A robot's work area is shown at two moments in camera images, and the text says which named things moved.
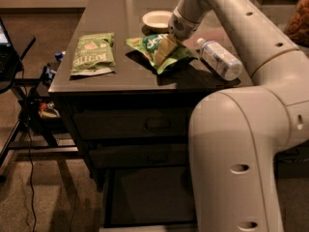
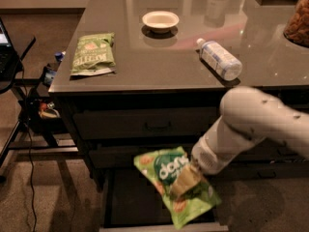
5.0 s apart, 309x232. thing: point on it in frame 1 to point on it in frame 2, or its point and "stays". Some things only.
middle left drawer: (138, 156) stays
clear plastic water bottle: (220, 59) stays
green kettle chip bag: (94, 54) stays
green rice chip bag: (160, 50) to (164, 166)
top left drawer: (132, 124) stays
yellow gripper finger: (167, 46) to (188, 178)
